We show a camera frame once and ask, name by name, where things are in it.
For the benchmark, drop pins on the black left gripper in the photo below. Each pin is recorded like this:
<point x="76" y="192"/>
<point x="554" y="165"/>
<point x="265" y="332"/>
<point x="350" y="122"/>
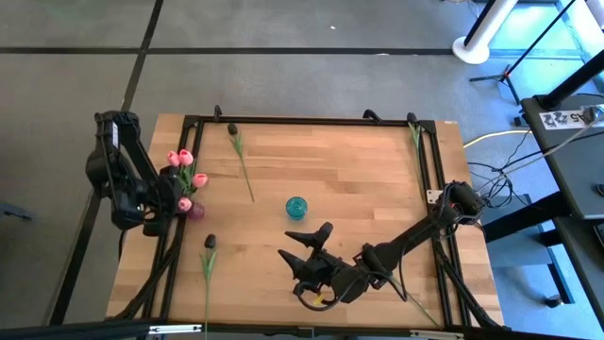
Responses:
<point x="158" y="208"/>

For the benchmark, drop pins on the black crossbar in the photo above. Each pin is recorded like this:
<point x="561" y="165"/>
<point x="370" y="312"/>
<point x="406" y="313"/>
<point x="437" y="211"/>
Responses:
<point x="94" y="330"/>

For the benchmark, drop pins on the black caster wheel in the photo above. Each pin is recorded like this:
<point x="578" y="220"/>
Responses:
<point x="553" y="300"/>

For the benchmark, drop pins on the white printed label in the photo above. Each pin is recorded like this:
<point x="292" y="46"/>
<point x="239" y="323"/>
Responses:
<point x="561" y="119"/>

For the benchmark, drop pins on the pink artificial tulip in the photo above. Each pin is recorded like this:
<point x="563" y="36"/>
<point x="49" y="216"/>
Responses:
<point x="186" y="157"/>
<point x="200" y="179"/>
<point x="184" y="204"/>
<point x="173" y="158"/>

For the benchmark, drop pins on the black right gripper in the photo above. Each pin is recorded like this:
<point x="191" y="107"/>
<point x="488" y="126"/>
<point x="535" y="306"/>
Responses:
<point x="340" y="278"/>

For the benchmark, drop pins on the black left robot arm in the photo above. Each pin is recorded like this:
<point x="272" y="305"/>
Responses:
<point x="118" y="165"/>

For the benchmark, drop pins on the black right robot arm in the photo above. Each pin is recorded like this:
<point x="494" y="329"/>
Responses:
<point x="410" y="236"/>

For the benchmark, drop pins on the blue glass vase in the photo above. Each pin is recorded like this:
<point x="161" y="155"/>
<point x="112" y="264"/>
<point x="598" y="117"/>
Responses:
<point x="296" y="208"/>

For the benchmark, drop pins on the black slanted pole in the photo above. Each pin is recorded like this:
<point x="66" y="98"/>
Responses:
<point x="573" y="81"/>

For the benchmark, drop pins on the black frame clamp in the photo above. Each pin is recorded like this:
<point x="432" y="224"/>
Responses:
<point x="372" y="114"/>
<point x="217" y="112"/>

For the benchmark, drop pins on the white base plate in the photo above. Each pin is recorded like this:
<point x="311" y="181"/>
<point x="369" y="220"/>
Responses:
<point x="433" y="196"/>

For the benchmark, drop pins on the black side table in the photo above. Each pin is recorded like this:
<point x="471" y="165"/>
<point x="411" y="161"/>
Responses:
<point x="575" y="160"/>

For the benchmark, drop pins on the grey chair foot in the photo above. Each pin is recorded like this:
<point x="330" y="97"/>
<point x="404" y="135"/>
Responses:
<point x="11" y="212"/>

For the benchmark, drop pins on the black aluminium table frame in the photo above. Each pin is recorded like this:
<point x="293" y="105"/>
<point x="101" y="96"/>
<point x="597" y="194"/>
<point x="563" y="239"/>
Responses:
<point x="307" y="120"/>

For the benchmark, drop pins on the silver metal bracket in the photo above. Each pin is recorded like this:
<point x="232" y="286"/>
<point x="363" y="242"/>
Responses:
<point x="436" y="334"/>
<point x="174" y="329"/>

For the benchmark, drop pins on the pink glass vase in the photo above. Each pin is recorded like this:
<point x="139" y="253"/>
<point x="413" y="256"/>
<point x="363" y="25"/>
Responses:
<point x="196" y="211"/>

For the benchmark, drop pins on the white round column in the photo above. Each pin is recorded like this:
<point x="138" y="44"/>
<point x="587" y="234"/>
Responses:
<point x="472" y="54"/>

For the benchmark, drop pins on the black tripod stand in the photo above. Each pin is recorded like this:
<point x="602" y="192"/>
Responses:
<point x="506" y="75"/>

